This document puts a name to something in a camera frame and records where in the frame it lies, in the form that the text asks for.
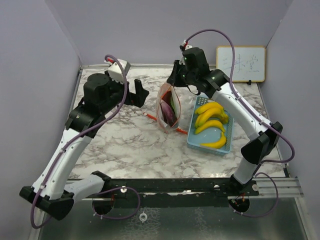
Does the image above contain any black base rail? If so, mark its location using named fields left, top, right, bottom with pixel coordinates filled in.
left=89, top=177, right=259, bottom=209

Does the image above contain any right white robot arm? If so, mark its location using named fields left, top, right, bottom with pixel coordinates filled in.
left=167, top=47, right=283, bottom=196

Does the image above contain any aluminium extrusion rail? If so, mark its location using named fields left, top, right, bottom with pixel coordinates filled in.
left=254, top=177, right=304, bottom=198

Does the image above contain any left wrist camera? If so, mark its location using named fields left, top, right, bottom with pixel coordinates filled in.
left=104, top=58, right=131, bottom=84

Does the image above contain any green leaf vegetable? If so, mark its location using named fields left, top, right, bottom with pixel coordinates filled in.
left=170, top=95, right=176, bottom=113

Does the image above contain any blue plastic basket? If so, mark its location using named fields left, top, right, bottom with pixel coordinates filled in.
left=187, top=96, right=234, bottom=155

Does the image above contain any small whiteboard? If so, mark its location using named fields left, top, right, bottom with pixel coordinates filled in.
left=216, top=45, right=266, bottom=83

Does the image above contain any red orange papaya slice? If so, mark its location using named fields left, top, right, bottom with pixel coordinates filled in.
left=161, top=90, right=173, bottom=105

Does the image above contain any white ring pull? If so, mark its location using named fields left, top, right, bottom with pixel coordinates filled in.
left=139, top=212, right=148, bottom=223

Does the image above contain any purple eggplant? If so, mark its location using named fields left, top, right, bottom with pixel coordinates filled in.
left=160, top=100, right=177, bottom=127

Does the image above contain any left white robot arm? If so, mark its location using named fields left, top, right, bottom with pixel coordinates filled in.
left=19, top=72, right=149, bottom=221

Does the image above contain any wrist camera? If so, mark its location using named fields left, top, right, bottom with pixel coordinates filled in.
left=104, top=58, right=131, bottom=84
left=179, top=39, right=193, bottom=52

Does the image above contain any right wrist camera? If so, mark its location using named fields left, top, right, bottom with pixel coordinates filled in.
left=179, top=39, right=193, bottom=52

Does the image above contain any single yellow banana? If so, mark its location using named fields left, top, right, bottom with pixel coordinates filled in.
left=200, top=132, right=227, bottom=149

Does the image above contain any yellow banana bunch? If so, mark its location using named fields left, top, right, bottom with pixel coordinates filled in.
left=194, top=102, right=229, bottom=135

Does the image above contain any clear orange zip bag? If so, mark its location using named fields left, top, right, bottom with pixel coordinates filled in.
left=143, top=112, right=188, bottom=135
left=155, top=83, right=181, bottom=134

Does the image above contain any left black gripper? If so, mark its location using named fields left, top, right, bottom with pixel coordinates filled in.
left=101, top=70, right=150, bottom=114

